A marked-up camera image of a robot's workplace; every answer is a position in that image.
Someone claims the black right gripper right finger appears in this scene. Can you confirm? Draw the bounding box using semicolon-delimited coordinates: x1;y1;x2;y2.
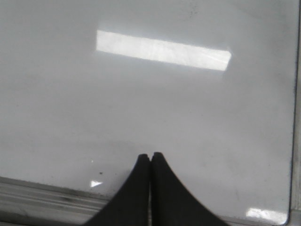
151;153;222;226

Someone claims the white whiteboard with metal frame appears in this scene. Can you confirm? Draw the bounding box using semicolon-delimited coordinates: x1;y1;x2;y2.
0;0;301;226

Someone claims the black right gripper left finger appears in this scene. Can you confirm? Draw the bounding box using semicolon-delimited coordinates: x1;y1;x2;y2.
84;154;151;226

